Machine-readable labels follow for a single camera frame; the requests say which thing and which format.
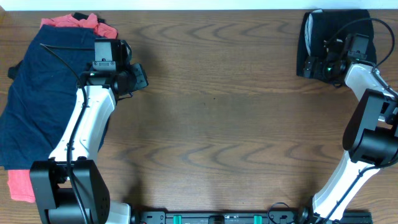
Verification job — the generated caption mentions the black shorts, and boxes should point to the black shorts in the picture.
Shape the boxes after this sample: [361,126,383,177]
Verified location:
[296,9,377,77]

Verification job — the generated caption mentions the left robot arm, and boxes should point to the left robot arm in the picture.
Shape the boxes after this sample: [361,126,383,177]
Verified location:
[30,39,149,223]

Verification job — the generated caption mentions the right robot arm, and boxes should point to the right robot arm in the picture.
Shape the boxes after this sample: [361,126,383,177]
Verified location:
[296,34,397,223]

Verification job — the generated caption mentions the navy blue garment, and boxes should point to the navy blue garment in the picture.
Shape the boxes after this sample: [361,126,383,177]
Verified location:
[1,25,97,170]

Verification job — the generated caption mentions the red garment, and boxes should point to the red garment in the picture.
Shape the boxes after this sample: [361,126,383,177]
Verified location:
[6,12,118,203]

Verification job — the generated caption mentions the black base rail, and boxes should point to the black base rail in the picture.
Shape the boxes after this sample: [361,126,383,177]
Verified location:
[132,210,299,224]

